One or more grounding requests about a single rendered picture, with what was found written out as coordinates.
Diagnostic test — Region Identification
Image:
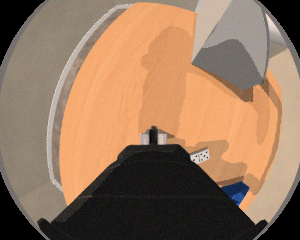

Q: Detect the blue three-compartment bin rack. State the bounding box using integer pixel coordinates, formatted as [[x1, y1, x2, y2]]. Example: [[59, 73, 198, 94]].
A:
[[220, 181, 250, 206]]

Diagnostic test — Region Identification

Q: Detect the white domino tile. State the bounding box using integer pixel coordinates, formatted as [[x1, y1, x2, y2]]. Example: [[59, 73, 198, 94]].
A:
[[190, 148, 210, 164]]

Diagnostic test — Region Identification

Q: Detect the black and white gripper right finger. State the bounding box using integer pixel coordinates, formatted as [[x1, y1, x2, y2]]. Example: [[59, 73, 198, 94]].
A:
[[156, 129, 167, 145]]

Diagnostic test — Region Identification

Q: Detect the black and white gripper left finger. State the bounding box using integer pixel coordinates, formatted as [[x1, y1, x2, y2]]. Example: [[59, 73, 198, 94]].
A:
[[140, 129, 151, 145]]

